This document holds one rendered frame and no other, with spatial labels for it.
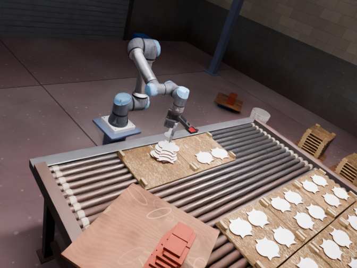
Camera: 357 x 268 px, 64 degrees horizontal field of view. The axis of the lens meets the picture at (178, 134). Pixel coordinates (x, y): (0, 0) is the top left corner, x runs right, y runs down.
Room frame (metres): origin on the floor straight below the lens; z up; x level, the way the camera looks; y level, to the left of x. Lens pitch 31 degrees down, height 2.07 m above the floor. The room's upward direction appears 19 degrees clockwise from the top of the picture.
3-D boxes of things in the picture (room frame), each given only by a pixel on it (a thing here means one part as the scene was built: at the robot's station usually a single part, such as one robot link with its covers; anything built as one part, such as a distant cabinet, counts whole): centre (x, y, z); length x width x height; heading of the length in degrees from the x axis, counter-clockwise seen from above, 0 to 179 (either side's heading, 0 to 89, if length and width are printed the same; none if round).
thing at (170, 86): (1.64, 0.14, 1.37); 0.11 x 0.11 x 0.08; 44
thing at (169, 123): (1.58, 0.06, 1.21); 0.09 x 0.08 x 0.12; 92
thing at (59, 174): (1.81, -0.07, 0.90); 1.95 x 0.05 x 0.05; 138
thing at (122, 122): (1.82, 0.47, 0.95); 0.15 x 0.15 x 0.10
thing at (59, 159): (1.89, 0.02, 0.89); 2.08 x 0.09 x 0.06; 138
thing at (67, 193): (1.71, -0.18, 0.90); 1.95 x 0.05 x 0.05; 138
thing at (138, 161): (1.46, 0.07, 0.93); 0.41 x 0.35 x 0.02; 138
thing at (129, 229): (0.79, -0.03, 1.03); 0.50 x 0.50 x 0.02; 75
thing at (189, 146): (1.77, -0.21, 0.93); 0.41 x 0.35 x 0.02; 139
